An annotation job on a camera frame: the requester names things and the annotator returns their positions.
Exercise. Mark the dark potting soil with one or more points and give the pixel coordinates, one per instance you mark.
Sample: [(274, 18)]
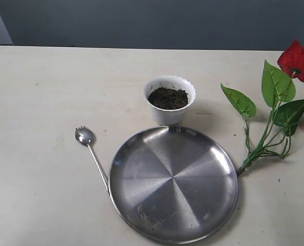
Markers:
[(168, 99)]

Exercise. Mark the round stainless steel plate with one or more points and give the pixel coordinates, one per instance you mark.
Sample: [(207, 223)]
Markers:
[(173, 184)]

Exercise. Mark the stainless steel spork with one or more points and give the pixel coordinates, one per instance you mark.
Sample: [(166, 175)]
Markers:
[(86, 137)]

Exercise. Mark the white scalloped plastic pot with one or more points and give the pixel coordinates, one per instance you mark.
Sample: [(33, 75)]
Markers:
[(169, 116)]

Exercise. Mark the artificial red flower plant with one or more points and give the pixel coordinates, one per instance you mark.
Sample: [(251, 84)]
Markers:
[(278, 91)]

